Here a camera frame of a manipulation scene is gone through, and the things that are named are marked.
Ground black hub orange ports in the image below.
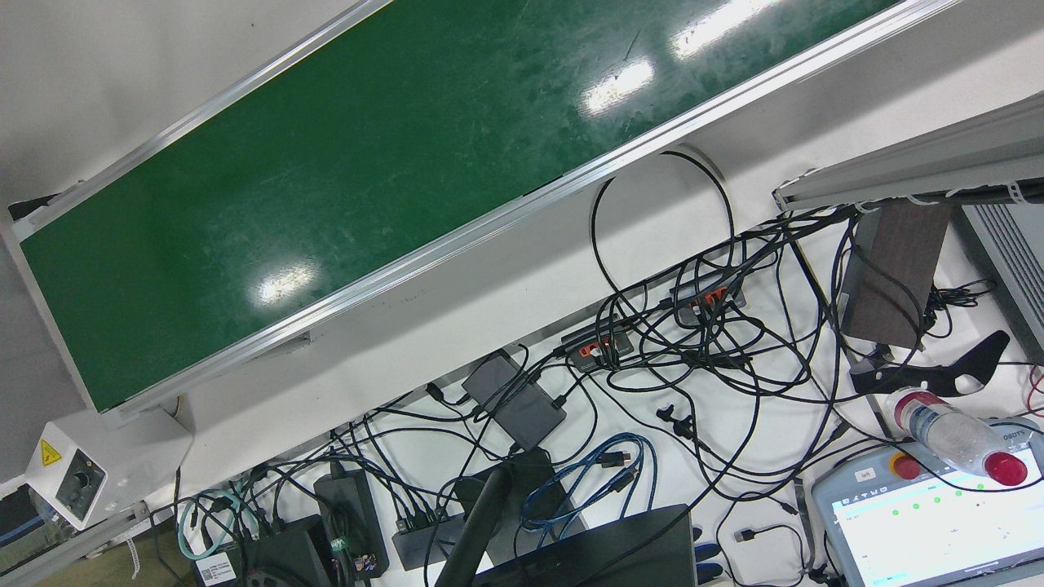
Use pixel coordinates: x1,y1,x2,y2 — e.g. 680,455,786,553
560,321,638,374
668,272,748,328

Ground dark grey docking adapter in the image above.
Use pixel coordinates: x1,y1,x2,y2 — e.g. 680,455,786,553
461,350,568,452

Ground green belt conveyor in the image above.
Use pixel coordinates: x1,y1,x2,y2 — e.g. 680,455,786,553
0,0,967,429

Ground black monitor stand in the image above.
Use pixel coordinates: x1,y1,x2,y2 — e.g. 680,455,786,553
435,447,565,587

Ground black usb hub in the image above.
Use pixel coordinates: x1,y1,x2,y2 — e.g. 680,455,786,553
391,506,462,572

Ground black computer monitor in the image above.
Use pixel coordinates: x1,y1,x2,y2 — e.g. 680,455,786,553
471,503,699,587

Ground black power brick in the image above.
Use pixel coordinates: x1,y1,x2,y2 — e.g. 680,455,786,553
313,468,392,582

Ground black device with label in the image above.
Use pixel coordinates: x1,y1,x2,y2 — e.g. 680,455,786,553
193,514,332,587

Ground dark brown block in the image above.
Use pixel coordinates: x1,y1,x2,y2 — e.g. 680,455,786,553
838,201,954,351

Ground black curved plastic part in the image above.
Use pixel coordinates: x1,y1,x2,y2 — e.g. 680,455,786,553
848,329,1012,399

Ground white conveyor control box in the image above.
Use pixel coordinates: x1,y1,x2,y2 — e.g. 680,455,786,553
23,406,194,532

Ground plastic water bottle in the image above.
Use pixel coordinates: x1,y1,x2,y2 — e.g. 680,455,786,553
884,386,1031,488

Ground grey teach pendant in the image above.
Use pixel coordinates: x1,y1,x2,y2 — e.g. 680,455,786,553
812,420,1044,587

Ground black ribbed metal box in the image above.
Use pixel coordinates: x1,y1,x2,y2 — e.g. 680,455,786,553
952,202,1044,364

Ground black looped cable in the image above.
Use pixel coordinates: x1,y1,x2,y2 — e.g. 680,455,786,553
588,150,737,329

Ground blue cable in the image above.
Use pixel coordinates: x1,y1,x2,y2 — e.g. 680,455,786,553
520,431,659,536

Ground black cable bundle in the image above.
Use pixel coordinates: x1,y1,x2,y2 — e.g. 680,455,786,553
330,204,1002,576

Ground black usb cable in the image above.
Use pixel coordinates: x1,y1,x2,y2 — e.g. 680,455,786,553
732,522,810,573

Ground teal cable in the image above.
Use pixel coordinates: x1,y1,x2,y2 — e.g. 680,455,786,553
177,484,246,563

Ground aluminium profile post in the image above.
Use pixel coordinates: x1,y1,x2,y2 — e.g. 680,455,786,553
772,94,1044,214

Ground aluminium floor rail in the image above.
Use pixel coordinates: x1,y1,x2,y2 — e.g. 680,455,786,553
0,501,153,587

